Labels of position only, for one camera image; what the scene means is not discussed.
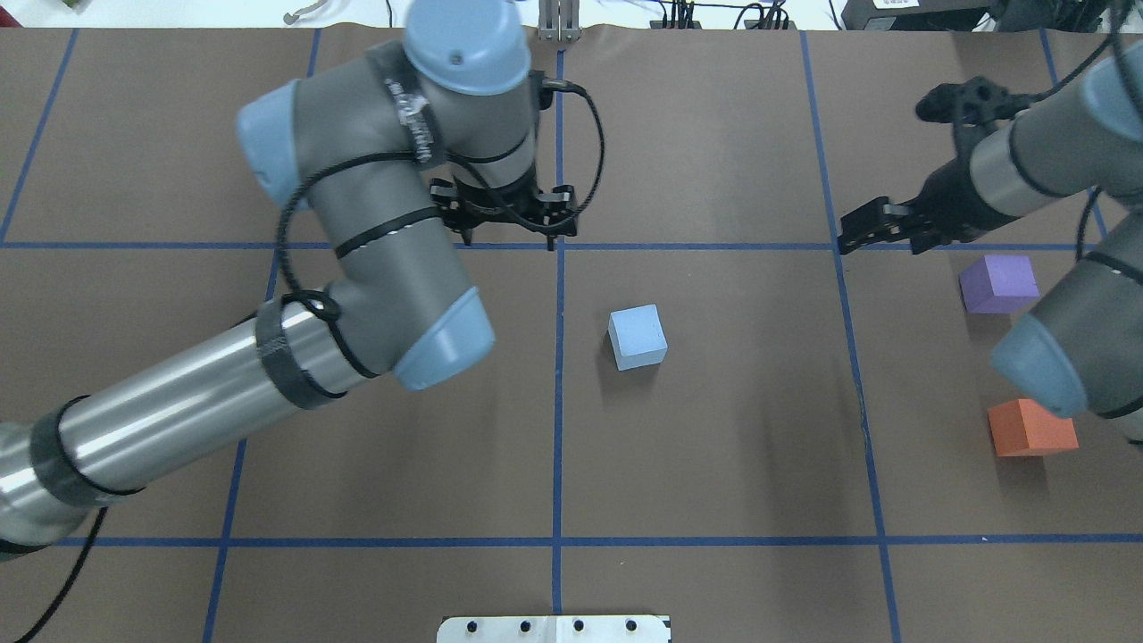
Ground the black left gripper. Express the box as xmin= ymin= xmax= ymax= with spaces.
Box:
xmin=431 ymin=171 xmax=577 ymax=252

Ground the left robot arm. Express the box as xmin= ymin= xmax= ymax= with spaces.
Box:
xmin=3 ymin=1 xmax=583 ymax=561

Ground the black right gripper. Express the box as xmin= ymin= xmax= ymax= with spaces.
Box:
xmin=838 ymin=160 xmax=1017 ymax=256

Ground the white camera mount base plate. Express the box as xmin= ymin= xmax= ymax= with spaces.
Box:
xmin=435 ymin=614 xmax=674 ymax=642

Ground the purple foam block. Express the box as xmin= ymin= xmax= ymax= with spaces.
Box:
xmin=958 ymin=254 xmax=1041 ymax=314

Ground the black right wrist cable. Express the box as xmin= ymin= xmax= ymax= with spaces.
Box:
xmin=1009 ymin=0 xmax=1135 ymax=99

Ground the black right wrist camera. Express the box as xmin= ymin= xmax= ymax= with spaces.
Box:
xmin=914 ymin=77 xmax=1034 ymax=126

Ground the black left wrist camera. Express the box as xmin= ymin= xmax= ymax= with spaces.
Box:
xmin=528 ymin=70 xmax=576 ymax=113

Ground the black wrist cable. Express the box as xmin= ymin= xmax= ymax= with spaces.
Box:
xmin=1009 ymin=0 xmax=1135 ymax=99
xmin=0 ymin=79 xmax=606 ymax=643

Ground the light blue foam block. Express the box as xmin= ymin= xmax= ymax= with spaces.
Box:
xmin=607 ymin=304 xmax=669 ymax=372

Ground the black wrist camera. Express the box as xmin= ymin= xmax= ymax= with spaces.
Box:
xmin=914 ymin=77 xmax=1034 ymax=126
xmin=528 ymin=70 xmax=576 ymax=113

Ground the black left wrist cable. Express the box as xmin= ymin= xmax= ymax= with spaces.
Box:
xmin=0 ymin=79 xmax=606 ymax=643

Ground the orange foam block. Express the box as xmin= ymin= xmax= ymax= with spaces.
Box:
xmin=988 ymin=397 xmax=1080 ymax=457

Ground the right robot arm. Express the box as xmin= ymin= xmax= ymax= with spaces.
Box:
xmin=836 ymin=1 xmax=1140 ymax=447

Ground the aluminium frame post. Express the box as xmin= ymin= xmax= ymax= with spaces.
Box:
xmin=538 ymin=0 xmax=582 ymax=42

